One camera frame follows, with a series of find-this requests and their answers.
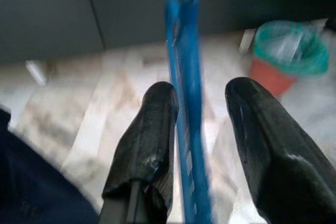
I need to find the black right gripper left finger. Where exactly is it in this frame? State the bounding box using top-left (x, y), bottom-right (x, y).
top-left (101, 81), bottom-right (181, 224)

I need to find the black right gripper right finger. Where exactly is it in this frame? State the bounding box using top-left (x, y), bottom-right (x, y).
top-left (225, 77), bottom-right (336, 224)

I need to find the blue plastic hanger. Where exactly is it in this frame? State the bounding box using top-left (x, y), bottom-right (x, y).
top-left (164, 0), bottom-right (215, 224)

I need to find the orange bin with green bag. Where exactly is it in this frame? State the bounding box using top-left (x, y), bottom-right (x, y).
top-left (248, 20), bottom-right (330, 96)

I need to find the navy blue shirt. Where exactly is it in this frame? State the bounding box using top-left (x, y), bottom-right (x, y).
top-left (0, 105), bottom-right (103, 224)

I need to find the black TV console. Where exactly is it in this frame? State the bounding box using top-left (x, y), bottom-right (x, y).
top-left (0, 0), bottom-right (336, 86)

